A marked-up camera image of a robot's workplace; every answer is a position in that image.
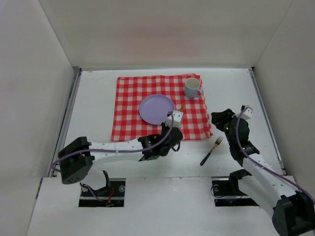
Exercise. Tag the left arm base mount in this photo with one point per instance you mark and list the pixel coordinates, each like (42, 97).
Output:
(112, 194)

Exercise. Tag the white mug blue handle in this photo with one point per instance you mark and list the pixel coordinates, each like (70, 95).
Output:
(192, 88)

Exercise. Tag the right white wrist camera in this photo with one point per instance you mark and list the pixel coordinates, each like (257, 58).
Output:
(246, 112)

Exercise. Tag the gold fork dark handle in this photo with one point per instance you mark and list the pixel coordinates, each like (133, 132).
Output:
(216, 144)

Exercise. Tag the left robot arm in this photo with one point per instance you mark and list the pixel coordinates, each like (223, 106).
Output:
(76, 159)

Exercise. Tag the red white checkered cloth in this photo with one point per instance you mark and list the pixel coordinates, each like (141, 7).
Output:
(130, 91)

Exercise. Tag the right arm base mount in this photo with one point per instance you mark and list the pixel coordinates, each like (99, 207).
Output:
(226, 193)

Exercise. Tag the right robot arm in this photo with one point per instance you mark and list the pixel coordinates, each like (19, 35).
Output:
(290, 207)

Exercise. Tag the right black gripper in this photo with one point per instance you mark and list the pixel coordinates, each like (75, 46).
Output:
(222, 118)

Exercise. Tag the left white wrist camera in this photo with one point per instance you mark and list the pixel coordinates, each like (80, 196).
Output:
(175, 119)

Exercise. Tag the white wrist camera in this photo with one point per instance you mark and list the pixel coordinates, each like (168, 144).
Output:
(246, 112)
(175, 119)

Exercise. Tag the lilac plastic plate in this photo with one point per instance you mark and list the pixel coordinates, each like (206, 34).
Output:
(154, 109)

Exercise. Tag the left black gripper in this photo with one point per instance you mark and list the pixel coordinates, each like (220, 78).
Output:
(170, 129)

